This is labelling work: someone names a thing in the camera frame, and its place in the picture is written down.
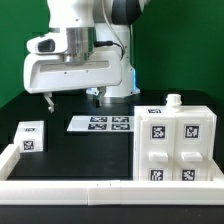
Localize white cabinet body box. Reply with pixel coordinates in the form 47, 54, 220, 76
133, 94, 217, 181

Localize white U-shaped fence frame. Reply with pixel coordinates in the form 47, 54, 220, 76
0, 144, 224, 205

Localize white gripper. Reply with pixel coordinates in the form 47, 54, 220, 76
23, 51, 122, 113

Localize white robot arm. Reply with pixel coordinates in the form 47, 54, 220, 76
23, 0, 150, 111

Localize white cabinet door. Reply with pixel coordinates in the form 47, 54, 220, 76
173, 117, 210, 182
138, 118, 175, 181

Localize white flat marker plate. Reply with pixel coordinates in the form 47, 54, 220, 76
67, 116, 134, 132

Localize white cabinet top block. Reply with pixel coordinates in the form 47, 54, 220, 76
14, 121, 44, 153

